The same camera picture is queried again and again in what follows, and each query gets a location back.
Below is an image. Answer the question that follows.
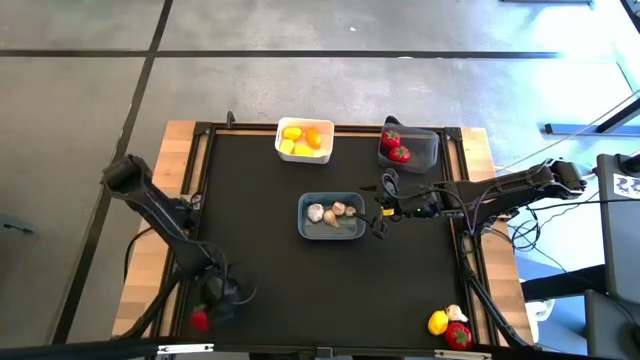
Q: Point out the white object under table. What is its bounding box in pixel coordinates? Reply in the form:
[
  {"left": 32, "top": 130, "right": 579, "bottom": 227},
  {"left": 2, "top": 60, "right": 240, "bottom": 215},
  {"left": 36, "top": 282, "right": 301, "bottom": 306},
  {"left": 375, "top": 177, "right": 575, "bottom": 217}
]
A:
[{"left": 523, "top": 298, "right": 557, "bottom": 332}]

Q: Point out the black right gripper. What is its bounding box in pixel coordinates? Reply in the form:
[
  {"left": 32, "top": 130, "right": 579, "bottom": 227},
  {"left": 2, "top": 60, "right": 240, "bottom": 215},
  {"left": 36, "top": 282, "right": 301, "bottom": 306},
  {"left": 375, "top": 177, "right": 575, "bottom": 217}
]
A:
[{"left": 354, "top": 183, "right": 445, "bottom": 240}]

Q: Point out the clear grey plastic basket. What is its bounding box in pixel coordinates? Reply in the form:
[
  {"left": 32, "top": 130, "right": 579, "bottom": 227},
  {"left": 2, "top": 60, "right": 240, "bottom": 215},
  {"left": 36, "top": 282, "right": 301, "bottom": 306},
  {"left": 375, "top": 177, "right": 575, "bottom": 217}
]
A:
[{"left": 377, "top": 122, "right": 441, "bottom": 175}]

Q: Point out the white plastic basket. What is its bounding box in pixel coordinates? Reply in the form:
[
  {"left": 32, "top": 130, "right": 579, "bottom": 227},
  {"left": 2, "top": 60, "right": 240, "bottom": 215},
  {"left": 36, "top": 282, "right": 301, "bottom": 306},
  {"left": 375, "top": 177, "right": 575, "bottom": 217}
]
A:
[{"left": 273, "top": 116, "right": 336, "bottom": 165}]

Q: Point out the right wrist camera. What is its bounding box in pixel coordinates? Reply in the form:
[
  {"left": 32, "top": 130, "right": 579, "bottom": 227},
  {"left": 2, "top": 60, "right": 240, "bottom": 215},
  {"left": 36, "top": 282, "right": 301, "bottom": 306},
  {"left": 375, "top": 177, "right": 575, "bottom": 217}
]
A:
[{"left": 381, "top": 168, "right": 402, "bottom": 199}]

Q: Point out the white floor cable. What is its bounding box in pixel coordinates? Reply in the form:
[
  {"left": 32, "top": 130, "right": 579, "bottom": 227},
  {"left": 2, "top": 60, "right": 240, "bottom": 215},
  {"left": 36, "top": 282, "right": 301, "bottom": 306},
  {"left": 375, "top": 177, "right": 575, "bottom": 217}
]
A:
[{"left": 494, "top": 88, "right": 640, "bottom": 174}]

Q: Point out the grey cart top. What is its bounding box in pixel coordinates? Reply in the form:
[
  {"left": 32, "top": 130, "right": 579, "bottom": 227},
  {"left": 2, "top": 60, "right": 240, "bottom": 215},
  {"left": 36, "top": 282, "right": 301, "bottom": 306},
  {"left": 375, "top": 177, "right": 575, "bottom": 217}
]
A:
[{"left": 596, "top": 152, "right": 640, "bottom": 304}]

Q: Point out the red tomato lower right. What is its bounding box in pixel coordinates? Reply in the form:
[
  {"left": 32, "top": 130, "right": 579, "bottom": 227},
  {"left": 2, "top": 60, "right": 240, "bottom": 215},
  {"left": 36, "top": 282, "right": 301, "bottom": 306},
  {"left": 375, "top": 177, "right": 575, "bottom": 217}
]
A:
[{"left": 443, "top": 322, "right": 473, "bottom": 351}]

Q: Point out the silver frame bracket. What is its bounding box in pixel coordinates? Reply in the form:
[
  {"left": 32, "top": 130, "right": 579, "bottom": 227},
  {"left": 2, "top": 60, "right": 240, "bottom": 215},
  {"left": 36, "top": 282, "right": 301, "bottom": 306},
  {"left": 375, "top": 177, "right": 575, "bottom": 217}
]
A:
[
  {"left": 156, "top": 343, "right": 215, "bottom": 356},
  {"left": 433, "top": 349, "right": 492, "bottom": 360}
]

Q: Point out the blue plastic basket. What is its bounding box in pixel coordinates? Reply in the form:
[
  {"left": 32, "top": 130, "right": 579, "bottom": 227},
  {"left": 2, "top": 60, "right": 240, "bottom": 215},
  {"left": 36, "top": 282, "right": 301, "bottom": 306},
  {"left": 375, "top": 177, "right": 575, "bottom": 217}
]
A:
[{"left": 297, "top": 191, "right": 367, "bottom": 242}]

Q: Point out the dark grey cabinet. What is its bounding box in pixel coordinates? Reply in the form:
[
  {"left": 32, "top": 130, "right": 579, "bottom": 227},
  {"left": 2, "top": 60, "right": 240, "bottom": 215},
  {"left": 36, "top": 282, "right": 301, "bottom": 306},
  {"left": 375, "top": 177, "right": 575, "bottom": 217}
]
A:
[{"left": 583, "top": 288, "right": 640, "bottom": 360}]

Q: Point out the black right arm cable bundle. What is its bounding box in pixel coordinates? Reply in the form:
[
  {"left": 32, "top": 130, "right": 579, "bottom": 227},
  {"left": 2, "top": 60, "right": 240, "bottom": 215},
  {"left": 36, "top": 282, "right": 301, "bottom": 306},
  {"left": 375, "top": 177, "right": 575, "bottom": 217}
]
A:
[{"left": 508, "top": 218, "right": 542, "bottom": 254}]

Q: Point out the black desk leg frame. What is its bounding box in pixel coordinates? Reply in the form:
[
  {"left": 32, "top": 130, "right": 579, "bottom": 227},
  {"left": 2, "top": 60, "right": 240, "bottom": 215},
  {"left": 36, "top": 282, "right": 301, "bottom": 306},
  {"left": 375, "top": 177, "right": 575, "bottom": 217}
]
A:
[{"left": 543, "top": 97, "right": 640, "bottom": 137}]

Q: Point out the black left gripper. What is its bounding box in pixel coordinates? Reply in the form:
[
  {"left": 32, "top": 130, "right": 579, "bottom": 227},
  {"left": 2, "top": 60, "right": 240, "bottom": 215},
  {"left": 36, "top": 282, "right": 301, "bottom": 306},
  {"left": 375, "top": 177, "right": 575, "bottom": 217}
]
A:
[{"left": 187, "top": 271, "right": 245, "bottom": 332}]

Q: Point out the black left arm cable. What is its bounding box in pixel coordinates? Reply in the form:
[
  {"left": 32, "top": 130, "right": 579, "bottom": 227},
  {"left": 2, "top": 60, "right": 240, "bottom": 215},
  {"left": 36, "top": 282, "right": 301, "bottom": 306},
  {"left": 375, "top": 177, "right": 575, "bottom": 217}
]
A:
[{"left": 218, "top": 259, "right": 258, "bottom": 307}]

